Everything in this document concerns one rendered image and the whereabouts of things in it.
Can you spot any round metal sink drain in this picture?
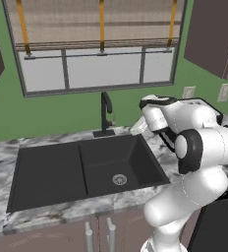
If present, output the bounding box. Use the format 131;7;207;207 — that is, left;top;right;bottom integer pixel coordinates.
111;173;129;186

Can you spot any black sink basin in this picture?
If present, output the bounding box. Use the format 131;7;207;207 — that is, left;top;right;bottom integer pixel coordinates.
6;133;172;214

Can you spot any black appliance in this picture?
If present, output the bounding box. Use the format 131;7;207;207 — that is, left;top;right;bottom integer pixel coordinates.
186;190;228;252

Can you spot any yellow blind strap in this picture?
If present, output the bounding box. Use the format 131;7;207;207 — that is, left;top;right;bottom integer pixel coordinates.
98;0;106;54
166;0;178;50
15;0;32;57

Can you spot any black sink faucet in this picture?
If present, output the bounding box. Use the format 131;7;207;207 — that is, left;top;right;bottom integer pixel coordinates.
92;92;117;139

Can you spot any silver cupboard door handle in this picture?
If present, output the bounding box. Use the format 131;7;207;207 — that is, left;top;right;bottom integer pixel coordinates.
105;217;117;252
84;220;94;252

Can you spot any brown base cupboard door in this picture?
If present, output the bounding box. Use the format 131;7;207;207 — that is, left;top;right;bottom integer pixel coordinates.
0;219;98;252
97;207;200;252

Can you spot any white wall outlet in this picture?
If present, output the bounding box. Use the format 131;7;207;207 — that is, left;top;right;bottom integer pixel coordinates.
182;86;197;99
216;82;228;103

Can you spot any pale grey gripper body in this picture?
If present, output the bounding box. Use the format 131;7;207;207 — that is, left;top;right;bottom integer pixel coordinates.
129;116;150;136

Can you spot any beige roller blind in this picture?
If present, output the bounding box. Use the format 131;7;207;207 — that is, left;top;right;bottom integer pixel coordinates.
4;0;186;53

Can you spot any grey framed window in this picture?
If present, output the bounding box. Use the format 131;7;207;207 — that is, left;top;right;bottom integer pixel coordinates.
1;0;189;98

